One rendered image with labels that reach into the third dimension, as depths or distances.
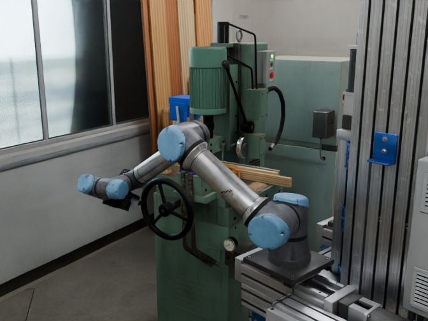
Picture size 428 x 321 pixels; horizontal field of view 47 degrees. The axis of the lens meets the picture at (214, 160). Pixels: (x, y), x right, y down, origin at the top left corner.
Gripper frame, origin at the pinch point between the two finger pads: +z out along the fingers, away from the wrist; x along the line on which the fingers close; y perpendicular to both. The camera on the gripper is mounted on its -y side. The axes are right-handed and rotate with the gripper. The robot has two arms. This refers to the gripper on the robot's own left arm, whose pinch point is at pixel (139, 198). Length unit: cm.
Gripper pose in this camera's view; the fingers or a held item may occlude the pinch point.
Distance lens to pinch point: 221.7
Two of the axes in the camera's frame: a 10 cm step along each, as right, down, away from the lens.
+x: 8.4, 1.3, -5.2
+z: 4.7, 2.9, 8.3
